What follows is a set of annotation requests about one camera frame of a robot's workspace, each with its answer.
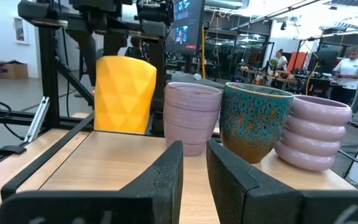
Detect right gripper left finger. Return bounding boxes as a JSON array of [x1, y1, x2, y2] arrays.
[[0, 140, 185, 224]]

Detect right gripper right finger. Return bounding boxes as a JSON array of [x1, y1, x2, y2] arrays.
[[206, 139, 358, 224]]

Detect teal and brown glazed mug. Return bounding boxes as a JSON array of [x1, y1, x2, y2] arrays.
[[219, 82, 295, 165]]

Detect lilac fine-ridged mug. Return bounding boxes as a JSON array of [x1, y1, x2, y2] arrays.
[[162, 82, 223, 157]]

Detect lilac bulging ringed mug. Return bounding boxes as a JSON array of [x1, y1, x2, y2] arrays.
[[273, 94, 353, 172]]

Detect orange faceted mug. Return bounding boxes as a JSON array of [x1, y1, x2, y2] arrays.
[[93, 55, 157, 135]]

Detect wooden shelf riser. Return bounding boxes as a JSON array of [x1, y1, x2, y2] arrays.
[[0, 111, 358, 224]]

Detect person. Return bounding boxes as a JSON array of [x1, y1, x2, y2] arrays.
[[333, 45, 358, 105], [124, 36, 145, 60], [273, 49, 288, 72]]

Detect black computer monitor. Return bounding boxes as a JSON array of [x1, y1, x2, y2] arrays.
[[165, 0, 206, 55]]

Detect cardboard box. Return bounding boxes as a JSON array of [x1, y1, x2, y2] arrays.
[[0, 61, 29, 80]]

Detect white metal bracket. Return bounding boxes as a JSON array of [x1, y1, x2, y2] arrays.
[[23, 96, 51, 144]]

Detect yellow hanging cable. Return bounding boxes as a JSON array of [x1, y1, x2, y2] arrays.
[[200, 24, 207, 79]]

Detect black aluminium frame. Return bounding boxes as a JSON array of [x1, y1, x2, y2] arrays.
[[0, 58, 96, 175]]

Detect white wall cabinet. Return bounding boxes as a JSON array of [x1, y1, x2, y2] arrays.
[[12, 16, 30, 45]]

